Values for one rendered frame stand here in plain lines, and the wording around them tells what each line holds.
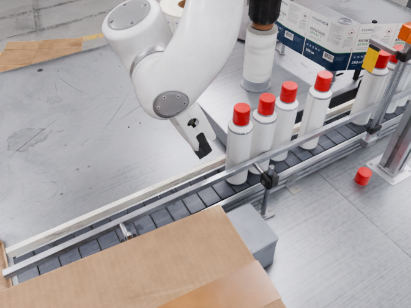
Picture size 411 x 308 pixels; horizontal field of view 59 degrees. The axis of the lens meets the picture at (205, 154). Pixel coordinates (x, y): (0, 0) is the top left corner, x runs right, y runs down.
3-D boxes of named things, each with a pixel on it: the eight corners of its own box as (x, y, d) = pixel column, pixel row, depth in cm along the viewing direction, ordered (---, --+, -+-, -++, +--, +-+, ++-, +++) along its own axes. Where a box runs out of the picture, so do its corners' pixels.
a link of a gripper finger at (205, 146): (214, 151, 62) (208, 149, 68) (189, 115, 61) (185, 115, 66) (209, 156, 62) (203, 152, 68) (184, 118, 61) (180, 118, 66)
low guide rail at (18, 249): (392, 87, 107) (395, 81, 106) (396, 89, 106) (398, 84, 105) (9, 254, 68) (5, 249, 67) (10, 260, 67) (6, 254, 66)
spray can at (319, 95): (307, 134, 94) (325, 65, 80) (321, 146, 91) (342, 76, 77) (292, 141, 93) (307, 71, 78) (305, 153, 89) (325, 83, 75)
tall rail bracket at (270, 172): (252, 195, 86) (260, 145, 75) (271, 217, 82) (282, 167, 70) (241, 200, 85) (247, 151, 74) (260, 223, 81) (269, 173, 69)
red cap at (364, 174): (352, 181, 89) (356, 173, 87) (355, 173, 91) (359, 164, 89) (366, 187, 88) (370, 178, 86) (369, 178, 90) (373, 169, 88)
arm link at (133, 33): (200, 91, 54) (182, 57, 60) (166, 18, 43) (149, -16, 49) (149, 116, 54) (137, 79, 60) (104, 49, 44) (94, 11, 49)
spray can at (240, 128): (238, 166, 86) (245, 96, 72) (251, 180, 83) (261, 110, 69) (220, 174, 84) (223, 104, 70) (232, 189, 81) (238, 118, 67)
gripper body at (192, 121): (205, 95, 56) (224, 137, 65) (175, 65, 62) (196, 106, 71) (166, 123, 55) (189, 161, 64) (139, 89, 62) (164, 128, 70)
